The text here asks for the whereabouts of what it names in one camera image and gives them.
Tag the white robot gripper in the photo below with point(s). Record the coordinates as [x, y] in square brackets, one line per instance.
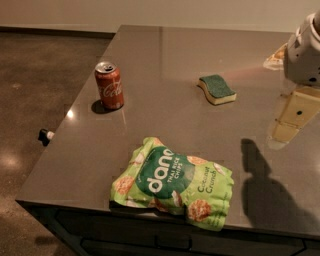
[304, 56]

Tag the green and yellow sponge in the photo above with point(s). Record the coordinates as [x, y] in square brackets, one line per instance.
[216, 90]

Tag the green rice chip bag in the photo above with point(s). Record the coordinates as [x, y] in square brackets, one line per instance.
[189, 186]

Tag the red Coca-Cola can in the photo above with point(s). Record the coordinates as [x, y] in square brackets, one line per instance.
[108, 80]

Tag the dark cabinet drawer front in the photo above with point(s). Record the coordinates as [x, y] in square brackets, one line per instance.
[94, 233]

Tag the black and white floor object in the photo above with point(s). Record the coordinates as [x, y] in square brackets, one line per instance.
[45, 136]

